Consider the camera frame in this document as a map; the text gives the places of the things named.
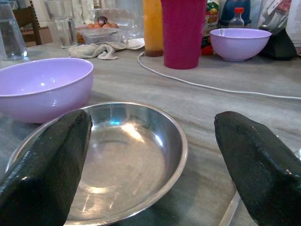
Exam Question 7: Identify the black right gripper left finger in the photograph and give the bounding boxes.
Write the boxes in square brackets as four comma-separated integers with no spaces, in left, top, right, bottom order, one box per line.
[0,109,93,226]

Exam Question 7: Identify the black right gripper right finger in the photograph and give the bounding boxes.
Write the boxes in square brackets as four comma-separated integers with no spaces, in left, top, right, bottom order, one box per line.
[214,111,301,226]

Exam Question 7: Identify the stainless steel bowl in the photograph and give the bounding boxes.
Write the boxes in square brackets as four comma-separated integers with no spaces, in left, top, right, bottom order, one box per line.
[4,101,189,226]

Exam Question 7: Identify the purple plastic bowl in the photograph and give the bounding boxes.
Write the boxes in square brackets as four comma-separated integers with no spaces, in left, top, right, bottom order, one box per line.
[210,28,273,62]
[0,57,94,124]

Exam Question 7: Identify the black fabric pouch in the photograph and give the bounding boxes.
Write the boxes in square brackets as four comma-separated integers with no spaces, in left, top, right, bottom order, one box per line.
[258,27,298,59]

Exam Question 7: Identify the crumpled beige cloth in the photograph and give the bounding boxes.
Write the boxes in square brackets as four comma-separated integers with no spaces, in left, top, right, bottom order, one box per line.
[68,37,145,60]

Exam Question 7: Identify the clear water jug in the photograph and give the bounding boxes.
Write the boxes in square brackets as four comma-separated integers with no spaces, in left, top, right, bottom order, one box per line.
[0,0,28,61]

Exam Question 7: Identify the clear drinking glass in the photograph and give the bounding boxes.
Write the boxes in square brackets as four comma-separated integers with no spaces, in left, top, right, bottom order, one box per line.
[44,0,79,49]

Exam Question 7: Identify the clear plastic food container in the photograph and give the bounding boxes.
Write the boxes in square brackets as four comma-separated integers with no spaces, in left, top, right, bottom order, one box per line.
[79,22,123,45]

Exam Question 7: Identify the brown wooden chair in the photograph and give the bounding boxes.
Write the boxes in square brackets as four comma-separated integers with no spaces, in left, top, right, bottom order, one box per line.
[13,6,42,46]

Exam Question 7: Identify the small bottle with red cap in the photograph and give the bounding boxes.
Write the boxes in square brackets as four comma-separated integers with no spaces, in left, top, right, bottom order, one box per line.
[228,7,245,29]

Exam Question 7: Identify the red plastic cup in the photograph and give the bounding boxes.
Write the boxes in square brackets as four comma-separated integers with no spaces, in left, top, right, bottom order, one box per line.
[160,0,207,70]

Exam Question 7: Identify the colourful snack package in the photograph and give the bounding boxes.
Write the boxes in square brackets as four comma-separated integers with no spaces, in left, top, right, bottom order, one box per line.
[200,0,221,56]

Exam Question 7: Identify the dark blue jar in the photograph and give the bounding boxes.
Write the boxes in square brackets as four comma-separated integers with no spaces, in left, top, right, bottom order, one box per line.
[219,0,252,27]

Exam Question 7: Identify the large clear glass jar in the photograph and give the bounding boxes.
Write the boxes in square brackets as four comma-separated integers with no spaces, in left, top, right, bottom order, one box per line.
[90,0,144,40]

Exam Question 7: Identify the thin white cable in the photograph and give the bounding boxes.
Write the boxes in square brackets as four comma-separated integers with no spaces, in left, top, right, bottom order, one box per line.
[137,51,301,101]

